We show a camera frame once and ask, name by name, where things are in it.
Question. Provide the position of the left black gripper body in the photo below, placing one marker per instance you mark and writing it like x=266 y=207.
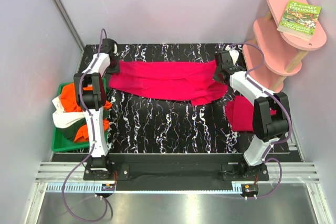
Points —
x=113 y=67

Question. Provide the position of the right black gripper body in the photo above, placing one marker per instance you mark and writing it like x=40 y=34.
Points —
x=216 y=75

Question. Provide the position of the magenta t-shirt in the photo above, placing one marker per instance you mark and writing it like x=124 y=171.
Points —
x=174 y=81

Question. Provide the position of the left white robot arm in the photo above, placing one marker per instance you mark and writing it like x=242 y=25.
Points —
x=91 y=97

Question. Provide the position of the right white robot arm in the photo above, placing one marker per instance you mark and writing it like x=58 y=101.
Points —
x=271 y=114

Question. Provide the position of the folded dark pink t-shirt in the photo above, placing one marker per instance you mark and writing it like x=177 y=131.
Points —
x=239 y=113

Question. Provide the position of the pink three-tier shelf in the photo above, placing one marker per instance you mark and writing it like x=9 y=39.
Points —
x=283 y=52

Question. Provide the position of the orange t-shirt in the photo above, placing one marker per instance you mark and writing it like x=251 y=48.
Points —
x=68 y=98

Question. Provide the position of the white t-shirt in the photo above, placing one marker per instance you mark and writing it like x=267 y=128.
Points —
x=63 y=119

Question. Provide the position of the green storey treehouse book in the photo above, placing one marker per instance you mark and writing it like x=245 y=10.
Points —
x=299 y=20

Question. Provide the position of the green plastic basket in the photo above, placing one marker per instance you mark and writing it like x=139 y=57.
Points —
x=60 y=143

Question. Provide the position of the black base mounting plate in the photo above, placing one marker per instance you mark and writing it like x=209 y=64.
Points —
x=222 y=159

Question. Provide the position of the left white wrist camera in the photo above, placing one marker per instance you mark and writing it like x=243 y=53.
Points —
x=115 y=47

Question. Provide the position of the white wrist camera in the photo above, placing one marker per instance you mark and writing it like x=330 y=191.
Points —
x=234 y=53
x=115 y=47

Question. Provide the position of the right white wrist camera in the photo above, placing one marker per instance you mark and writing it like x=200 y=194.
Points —
x=234 y=53

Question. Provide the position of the aluminium rail frame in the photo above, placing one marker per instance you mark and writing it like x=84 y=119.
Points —
x=292 y=172

